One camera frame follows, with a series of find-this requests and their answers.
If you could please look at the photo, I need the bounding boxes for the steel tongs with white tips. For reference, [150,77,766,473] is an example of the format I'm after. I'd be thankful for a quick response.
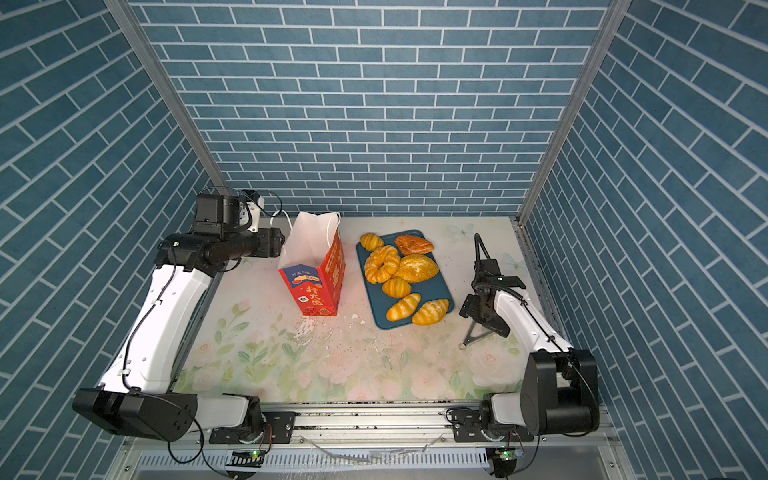
[459,321,494,350]

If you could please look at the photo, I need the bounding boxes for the golden croissant roll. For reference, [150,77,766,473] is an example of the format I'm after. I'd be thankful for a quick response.
[412,299,450,326]

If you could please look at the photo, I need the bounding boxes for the yellow striped long roll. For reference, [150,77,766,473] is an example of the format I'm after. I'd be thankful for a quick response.
[386,293,421,322]

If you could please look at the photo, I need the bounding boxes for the small striped pumpkin bun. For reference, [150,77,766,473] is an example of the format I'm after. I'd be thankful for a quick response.
[382,277,412,299]

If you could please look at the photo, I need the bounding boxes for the red white paper bag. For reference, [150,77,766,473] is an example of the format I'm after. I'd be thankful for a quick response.
[278,212,346,316]

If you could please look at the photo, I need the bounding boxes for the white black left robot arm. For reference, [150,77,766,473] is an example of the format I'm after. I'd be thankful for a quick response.
[72,190,285,443]

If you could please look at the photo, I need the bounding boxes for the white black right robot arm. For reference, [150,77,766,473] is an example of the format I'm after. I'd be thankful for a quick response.
[460,258,600,436]

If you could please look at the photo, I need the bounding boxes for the sesame covered golden bun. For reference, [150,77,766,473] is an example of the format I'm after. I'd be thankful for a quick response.
[393,254,439,284]

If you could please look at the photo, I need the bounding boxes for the dark teal plastic tray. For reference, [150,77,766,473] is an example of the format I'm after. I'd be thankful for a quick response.
[356,229,455,330]

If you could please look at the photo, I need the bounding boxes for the reddish brown flaky pastry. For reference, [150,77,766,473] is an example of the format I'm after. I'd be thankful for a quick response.
[395,235,434,256]

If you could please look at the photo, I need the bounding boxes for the small round striped bun back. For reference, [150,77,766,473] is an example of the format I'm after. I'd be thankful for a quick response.
[360,233,385,252]

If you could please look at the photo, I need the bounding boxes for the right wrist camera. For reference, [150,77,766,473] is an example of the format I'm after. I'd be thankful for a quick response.
[477,275,526,289]

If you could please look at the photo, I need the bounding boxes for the twisted ring bread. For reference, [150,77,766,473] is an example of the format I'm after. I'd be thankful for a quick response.
[364,245,400,284]

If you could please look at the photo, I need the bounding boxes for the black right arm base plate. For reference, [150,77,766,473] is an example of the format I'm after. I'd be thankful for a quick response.
[444,407,534,443]

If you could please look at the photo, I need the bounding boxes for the aluminium front rail frame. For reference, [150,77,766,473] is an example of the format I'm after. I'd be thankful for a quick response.
[106,402,634,479]

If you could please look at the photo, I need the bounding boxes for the aluminium corner post left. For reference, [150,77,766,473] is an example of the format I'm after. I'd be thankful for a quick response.
[104,0,235,195]

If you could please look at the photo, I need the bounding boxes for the aluminium corner post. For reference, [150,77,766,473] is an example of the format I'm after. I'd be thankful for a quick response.
[104,0,235,195]
[517,0,631,225]

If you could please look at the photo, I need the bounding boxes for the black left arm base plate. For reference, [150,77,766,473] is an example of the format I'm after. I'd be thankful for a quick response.
[209,411,297,446]

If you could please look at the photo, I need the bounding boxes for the aluminium corner post right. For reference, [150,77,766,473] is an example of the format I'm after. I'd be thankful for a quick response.
[517,0,631,225]

